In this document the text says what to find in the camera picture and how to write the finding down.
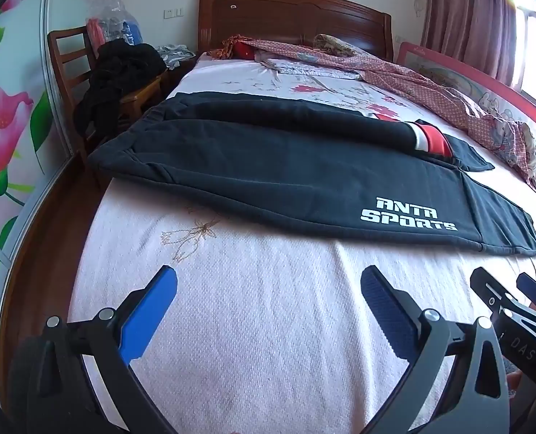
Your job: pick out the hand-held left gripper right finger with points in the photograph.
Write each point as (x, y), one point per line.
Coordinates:
(388, 312)

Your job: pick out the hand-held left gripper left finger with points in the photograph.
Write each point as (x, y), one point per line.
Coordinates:
(152, 312)

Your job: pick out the black pants with white print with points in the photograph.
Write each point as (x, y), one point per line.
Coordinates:
(272, 181)

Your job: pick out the bed with pink floral sheet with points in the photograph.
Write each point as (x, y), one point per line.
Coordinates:
(259, 325)

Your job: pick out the floral wardrobe sliding door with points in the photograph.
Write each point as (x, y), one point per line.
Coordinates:
(19, 113)

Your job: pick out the pile of black clothes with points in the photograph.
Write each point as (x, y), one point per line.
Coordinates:
(123, 72)

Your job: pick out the pink patterned quilt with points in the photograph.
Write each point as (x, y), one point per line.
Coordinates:
(385, 65)

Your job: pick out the grey crumpled clothes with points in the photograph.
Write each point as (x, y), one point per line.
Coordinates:
(175, 54)

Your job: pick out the light folded pillowcase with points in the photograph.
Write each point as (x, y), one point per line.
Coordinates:
(304, 67)

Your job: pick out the wooden chair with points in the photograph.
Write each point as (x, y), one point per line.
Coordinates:
(67, 61)

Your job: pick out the floral pillow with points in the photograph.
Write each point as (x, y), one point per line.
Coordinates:
(336, 44)

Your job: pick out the maroon curtain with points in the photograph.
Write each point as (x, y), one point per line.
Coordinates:
(467, 18)

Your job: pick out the red orange cloth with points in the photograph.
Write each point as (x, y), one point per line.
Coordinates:
(243, 49)

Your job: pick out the clear plastic bag of clothes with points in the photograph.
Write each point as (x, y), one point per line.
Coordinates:
(114, 22)

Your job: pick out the wooden headboard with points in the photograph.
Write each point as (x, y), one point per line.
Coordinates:
(295, 18)

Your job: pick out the red bed guard rail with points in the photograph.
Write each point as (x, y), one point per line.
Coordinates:
(435, 65)

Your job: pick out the white wall switch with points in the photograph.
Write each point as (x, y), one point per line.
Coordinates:
(173, 12)

